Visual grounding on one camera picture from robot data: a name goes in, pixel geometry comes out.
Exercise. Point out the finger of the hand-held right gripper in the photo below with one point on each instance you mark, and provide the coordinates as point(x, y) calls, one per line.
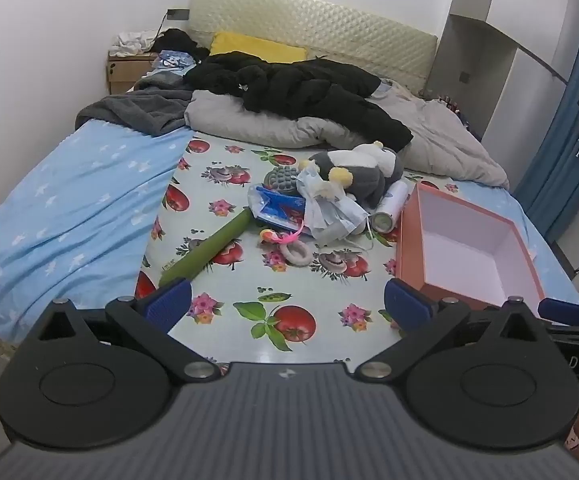
point(564, 310)

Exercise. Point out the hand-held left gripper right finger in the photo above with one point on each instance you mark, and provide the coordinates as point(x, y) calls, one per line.
point(404, 305)

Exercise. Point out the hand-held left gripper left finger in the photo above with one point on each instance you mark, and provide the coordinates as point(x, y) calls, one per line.
point(169, 301)

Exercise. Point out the pink box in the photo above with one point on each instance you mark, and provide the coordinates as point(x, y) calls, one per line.
point(469, 245)

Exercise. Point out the clear plastic bag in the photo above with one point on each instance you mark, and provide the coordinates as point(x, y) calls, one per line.
point(334, 217)

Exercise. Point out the blue snack packet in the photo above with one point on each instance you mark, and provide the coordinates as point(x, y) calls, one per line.
point(279, 207)

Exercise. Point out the fruit print mat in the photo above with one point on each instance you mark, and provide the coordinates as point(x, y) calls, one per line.
point(229, 280)

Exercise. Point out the white spray can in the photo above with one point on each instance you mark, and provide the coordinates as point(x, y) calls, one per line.
point(389, 205)

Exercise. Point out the white hair scrunchie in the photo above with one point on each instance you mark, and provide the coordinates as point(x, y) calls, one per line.
point(287, 255)

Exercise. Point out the blue curtain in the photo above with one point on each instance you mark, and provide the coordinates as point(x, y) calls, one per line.
point(554, 170)

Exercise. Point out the grey penguin plush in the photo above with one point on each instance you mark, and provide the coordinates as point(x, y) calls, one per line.
point(364, 170)

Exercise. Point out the blue star print bedsheet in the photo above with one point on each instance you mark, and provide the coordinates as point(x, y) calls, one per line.
point(69, 200)

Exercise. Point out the dark grey blanket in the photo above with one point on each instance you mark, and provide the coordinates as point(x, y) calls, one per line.
point(139, 110)

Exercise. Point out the grey duvet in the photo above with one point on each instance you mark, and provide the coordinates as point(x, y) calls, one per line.
point(249, 120)

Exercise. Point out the row of colourful small items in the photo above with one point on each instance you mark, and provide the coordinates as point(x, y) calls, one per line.
point(452, 105)

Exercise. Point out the grey wardrobe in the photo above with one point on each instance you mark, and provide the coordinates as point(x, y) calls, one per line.
point(509, 85)

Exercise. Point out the cardboard box nightstand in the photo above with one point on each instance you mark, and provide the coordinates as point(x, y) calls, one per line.
point(124, 72)

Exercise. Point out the black jacket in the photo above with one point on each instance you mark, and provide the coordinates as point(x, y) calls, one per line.
point(299, 90)

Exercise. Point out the blue plastic packet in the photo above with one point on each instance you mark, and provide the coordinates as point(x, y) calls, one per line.
point(172, 60)

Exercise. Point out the black clothing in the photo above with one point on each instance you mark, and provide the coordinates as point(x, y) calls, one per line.
point(179, 42)

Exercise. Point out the white crumpled clothes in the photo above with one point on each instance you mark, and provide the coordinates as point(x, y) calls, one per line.
point(129, 42)

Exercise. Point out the yellow pillow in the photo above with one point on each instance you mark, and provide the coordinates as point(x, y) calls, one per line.
point(254, 47)

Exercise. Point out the cream padded headboard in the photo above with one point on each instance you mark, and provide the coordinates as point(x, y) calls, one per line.
point(319, 20)

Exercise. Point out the wall switch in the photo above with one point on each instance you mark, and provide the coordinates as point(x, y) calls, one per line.
point(465, 77)

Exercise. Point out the wall socket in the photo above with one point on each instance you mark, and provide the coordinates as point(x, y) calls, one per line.
point(178, 14)

